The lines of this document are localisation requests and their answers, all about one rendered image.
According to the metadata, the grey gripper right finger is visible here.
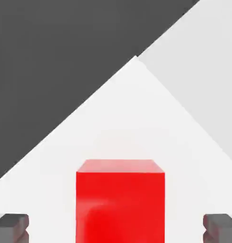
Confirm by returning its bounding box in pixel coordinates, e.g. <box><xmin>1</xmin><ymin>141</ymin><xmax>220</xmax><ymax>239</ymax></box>
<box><xmin>203</xmin><ymin>213</ymin><xmax>232</xmax><ymax>243</ymax></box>

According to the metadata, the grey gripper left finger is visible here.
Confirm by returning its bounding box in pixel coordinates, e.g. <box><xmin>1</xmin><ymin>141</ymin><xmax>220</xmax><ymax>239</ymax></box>
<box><xmin>0</xmin><ymin>213</ymin><xmax>30</xmax><ymax>243</ymax></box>

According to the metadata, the small red cube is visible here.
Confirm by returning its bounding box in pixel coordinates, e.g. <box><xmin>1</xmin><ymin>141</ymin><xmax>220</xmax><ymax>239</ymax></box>
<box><xmin>75</xmin><ymin>159</ymin><xmax>165</xmax><ymax>243</ymax></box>

